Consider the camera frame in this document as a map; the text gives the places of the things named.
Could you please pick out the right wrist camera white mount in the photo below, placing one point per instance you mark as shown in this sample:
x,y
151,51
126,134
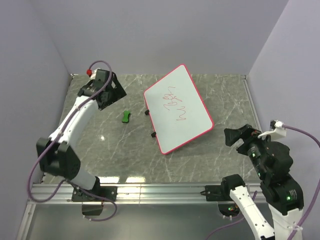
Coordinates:
x,y
276,131

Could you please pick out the green whiteboard eraser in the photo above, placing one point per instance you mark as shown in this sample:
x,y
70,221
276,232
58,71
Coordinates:
x,y
126,116

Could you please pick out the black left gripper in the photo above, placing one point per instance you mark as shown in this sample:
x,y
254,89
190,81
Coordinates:
x,y
117,93

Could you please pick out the aluminium mounting rail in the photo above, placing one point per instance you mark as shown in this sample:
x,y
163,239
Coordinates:
x,y
140,194

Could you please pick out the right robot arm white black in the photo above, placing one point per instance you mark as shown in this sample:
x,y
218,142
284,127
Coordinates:
x,y
272,162

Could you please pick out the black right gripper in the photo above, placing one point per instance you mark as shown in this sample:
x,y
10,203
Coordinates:
x,y
249,133

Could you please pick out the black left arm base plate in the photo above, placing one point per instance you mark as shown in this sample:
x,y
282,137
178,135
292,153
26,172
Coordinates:
x,y
107,193

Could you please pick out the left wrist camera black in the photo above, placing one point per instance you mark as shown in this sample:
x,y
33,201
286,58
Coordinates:
x,y
98,75

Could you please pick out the pink framed whiteboard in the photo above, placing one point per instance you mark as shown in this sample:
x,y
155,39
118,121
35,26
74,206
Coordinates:
x,y
176,109

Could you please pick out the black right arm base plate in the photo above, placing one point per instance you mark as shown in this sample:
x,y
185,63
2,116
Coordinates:
x,y
218,193

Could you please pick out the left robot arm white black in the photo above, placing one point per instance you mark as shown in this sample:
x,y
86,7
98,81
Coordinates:
x,y
56,153

